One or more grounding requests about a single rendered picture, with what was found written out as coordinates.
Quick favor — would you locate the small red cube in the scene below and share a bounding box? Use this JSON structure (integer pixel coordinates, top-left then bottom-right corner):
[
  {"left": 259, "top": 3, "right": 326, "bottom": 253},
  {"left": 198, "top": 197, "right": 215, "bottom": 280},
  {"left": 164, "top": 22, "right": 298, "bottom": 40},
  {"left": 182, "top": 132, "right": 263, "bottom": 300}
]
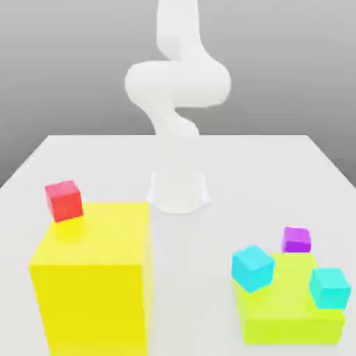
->
[{"left": 44, "top": 179, "right": 84, "bottom": 223}]

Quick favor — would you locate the small cyan cube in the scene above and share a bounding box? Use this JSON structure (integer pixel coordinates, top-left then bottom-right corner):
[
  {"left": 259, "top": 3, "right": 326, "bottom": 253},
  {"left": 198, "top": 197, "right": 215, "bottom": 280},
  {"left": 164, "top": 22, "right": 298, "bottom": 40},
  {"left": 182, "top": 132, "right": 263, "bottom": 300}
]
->
[{"left": 231, "top": 244, "right": 276, "bottom": 294}]

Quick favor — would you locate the small purple cube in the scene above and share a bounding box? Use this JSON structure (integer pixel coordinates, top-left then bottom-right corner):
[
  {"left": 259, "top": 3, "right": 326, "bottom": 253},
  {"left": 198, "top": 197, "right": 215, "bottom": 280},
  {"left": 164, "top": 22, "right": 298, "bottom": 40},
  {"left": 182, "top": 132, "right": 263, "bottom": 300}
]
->
[{"left": 282, "top": 226, "right": 312, "bottom": 254}]

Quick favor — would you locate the small turquoise cube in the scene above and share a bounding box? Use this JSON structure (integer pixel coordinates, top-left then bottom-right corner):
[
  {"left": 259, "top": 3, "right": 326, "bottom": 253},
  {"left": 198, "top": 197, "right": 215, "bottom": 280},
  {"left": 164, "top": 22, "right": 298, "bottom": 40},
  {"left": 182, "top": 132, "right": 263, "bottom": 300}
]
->
[{"left": 309, "top": 267, "right": 352, "bottom": 310}]

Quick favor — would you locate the large yellow box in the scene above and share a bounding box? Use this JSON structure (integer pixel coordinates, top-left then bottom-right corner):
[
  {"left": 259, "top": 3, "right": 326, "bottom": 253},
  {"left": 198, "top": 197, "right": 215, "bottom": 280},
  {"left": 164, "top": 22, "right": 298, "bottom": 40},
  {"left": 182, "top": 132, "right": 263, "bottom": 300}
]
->
[{"left": 29, "top": 201, "right": 152, "bottom": 356}]

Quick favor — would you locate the large lime box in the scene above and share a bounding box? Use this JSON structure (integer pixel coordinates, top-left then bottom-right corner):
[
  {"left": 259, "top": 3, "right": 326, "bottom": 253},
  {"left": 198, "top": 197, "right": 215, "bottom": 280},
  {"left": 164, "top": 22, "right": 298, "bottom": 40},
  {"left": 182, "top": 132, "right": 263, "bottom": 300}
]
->
[{"left": 232, "top": 252, "right": 346, "bottom": 345}]

